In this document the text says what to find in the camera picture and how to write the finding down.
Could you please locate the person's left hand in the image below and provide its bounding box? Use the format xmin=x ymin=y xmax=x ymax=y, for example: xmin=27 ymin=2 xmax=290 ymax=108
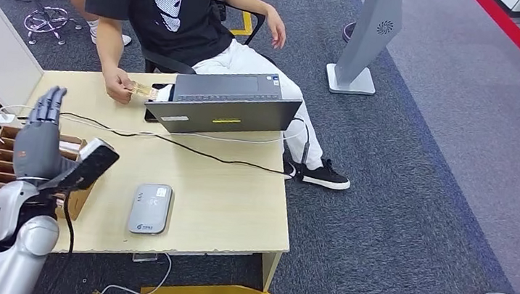
xmin=260 ymin=6 xmax=290 ymax=50

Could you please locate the person's right hand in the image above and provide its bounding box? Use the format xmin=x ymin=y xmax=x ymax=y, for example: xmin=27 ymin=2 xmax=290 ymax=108
xmin=100 ymin=65 xmax=136 ymax=106

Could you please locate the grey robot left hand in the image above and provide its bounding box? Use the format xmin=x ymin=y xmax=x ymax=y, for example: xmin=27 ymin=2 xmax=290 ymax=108
xmin=10 ymin=82 xmax=88 ymax=188

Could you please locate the hotel room key card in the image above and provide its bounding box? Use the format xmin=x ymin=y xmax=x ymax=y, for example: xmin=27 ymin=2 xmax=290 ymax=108
xmin=125 ymin=80 xmax=160 ymax=102

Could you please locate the white card stack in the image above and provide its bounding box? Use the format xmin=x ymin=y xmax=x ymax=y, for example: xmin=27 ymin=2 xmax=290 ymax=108
xmin=57 ymin=139 xmax=83 ymax=155

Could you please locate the wooden slotted card organizer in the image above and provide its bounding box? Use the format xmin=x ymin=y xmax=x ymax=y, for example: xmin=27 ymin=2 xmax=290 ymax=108
xmin=0 ymin=124 xmax=102 ymax=224

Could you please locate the grey card reader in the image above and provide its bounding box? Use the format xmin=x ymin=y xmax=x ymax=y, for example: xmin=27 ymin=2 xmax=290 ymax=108
xmin=126 ymin=180 xmax=173 ymax=238

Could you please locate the black smartphone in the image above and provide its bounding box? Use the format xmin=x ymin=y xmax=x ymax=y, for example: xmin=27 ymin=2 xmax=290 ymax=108
xmin=143 ymin=81 xmax=177 ymax=125

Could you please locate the black office chair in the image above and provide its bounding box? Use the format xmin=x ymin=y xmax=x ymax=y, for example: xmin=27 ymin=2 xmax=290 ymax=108
xmin=139 ymin=0 xmax=269 ymax=85

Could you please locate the round base pole stand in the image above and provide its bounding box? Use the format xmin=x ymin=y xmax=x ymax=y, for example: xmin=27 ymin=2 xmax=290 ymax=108
xmin=341 ymin=20 xmax=357 ymax=44

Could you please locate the tall kiosk pillar stand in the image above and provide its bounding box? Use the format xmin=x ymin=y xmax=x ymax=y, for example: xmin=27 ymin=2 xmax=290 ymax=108
xmin=323 ymin=0 xmax=406 ymax=101

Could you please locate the grey laptop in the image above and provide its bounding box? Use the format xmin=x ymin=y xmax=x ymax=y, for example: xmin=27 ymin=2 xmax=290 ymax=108
xmin=141 ymin=60 xmax=306 ymax=147

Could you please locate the clear acrylic holder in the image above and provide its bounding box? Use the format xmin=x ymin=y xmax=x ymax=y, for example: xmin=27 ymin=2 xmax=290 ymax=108
xmin=131 ymin=250 xmax=159 ymax=265

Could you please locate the desk leg panel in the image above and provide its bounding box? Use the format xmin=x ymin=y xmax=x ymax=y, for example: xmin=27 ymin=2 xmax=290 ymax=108
xmin=258 ymin=250 xmax=284 ymax=294

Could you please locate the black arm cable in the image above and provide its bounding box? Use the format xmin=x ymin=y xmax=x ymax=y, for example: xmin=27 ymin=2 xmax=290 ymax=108
xmin=44 ymin=189 xmax=81 ymax=294

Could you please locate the black laptop cable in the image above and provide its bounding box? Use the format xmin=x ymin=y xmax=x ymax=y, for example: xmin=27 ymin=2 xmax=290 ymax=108
xmin=13 ymin=88 xmax=315 ymax=180

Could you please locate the thin white cable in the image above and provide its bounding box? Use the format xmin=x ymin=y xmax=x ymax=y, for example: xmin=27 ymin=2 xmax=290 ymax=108
xmin=99 ymin=245 xmax=174 ymax=294

